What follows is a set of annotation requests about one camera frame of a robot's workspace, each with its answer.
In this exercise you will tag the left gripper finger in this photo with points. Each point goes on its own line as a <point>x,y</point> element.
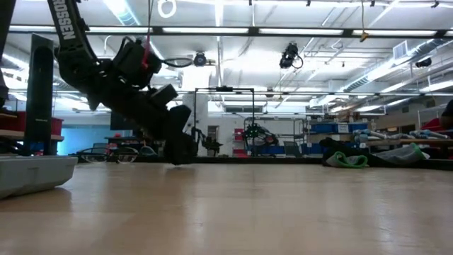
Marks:
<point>178,124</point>

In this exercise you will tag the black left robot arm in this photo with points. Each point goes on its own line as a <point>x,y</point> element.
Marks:
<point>70,35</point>

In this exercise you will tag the neighbour station robot arm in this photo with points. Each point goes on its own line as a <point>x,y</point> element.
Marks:
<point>256,134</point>
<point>209,141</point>

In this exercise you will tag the red stacked boxes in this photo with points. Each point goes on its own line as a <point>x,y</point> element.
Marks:
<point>240,134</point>

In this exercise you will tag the black stand with white base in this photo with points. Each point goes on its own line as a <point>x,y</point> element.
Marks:
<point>39,106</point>

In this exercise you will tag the grey plastic tool case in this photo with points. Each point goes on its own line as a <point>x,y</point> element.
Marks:
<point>32,173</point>

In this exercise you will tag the red storage bin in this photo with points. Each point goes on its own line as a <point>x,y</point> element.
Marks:
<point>12,122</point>

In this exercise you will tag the wooden shelf board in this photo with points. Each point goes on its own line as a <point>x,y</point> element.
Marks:
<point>10,134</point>

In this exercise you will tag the blue storage bins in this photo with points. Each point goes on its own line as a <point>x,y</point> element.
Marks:
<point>325,128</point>

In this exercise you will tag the black pouch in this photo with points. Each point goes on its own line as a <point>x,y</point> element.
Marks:
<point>332,146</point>

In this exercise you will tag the grey pouch with green trim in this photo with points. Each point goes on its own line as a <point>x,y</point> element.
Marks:
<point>341,159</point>

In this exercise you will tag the clear bag with green rim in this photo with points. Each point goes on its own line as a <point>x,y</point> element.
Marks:
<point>400,155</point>

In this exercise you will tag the wooden workbench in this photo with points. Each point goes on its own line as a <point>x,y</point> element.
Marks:
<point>407,142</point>

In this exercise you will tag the rolled white teal fabric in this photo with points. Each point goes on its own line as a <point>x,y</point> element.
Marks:
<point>421,134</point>

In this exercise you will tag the black ceiling speaker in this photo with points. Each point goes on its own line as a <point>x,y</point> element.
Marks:
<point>423,62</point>

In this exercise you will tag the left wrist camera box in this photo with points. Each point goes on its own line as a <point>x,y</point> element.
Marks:
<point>163,95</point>

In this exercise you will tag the neighbour station black frame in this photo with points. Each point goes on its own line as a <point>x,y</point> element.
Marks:
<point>224,88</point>

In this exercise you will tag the black hanging camera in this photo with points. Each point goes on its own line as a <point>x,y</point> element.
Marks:
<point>200,59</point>
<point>288,53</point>

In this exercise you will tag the dark aluminium table frame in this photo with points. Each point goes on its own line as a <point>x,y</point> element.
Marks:
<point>247,159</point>

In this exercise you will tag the black overhead frame beam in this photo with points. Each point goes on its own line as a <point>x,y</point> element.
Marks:
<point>247,30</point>

